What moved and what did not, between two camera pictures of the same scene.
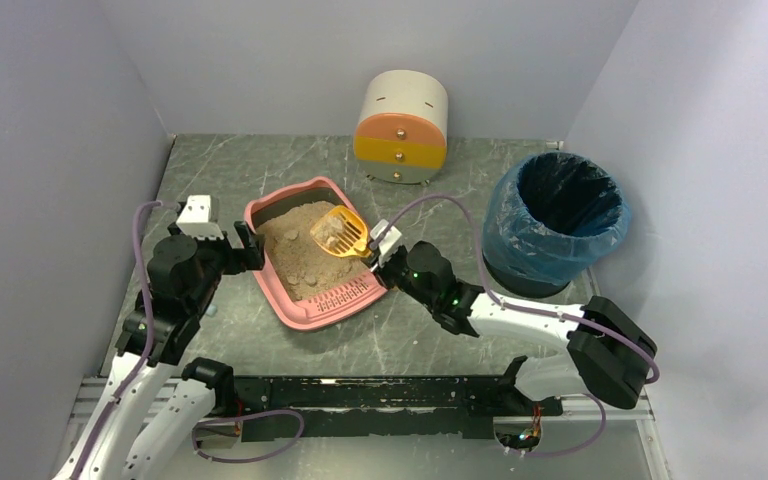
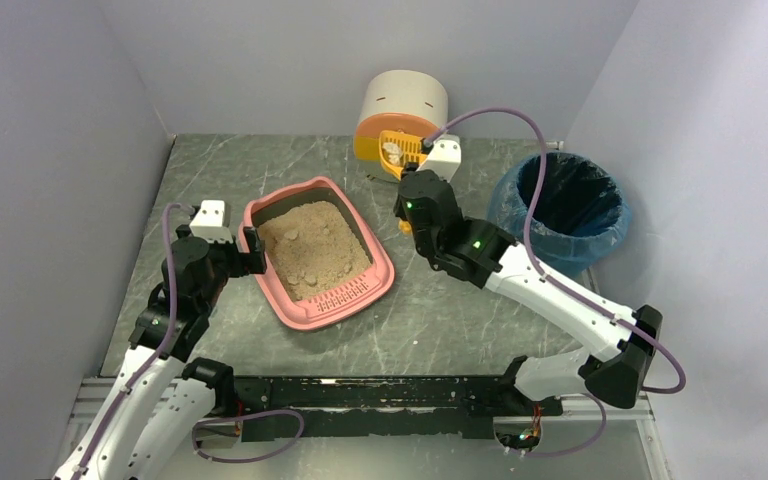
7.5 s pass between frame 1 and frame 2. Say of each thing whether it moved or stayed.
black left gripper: stayed
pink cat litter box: stayed
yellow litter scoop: moved
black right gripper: moved
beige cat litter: stayed
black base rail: stayed
